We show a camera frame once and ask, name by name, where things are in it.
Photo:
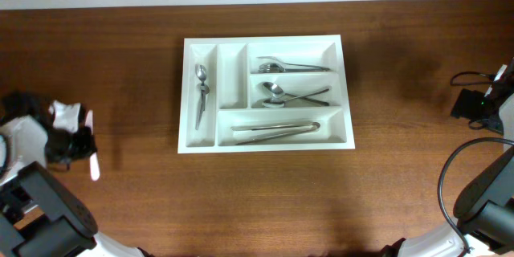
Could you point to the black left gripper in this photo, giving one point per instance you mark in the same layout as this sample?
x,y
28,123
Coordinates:
x,y
75,144

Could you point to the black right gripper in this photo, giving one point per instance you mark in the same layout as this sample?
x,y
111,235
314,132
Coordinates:
x,y
469,104

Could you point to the white cutlery tray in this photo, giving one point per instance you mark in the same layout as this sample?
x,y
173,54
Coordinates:
x,y
246,91

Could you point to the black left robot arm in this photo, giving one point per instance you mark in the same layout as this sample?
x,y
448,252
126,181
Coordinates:
x,y
39,215

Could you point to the small steel spoon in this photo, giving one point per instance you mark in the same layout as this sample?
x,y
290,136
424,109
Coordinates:
x,y
204,91
201,73

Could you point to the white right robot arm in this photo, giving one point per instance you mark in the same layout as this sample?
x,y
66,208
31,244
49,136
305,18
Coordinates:
x,y
482,220

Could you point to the pink plastic knife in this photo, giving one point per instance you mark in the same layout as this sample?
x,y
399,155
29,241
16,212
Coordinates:
x,y
93,159

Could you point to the steel fork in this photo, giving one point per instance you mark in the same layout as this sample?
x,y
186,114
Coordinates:
x,y
267,69
281,67
277,60

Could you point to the steel tablespoon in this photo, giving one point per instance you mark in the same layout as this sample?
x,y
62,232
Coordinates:
x,y
274,89
275,103

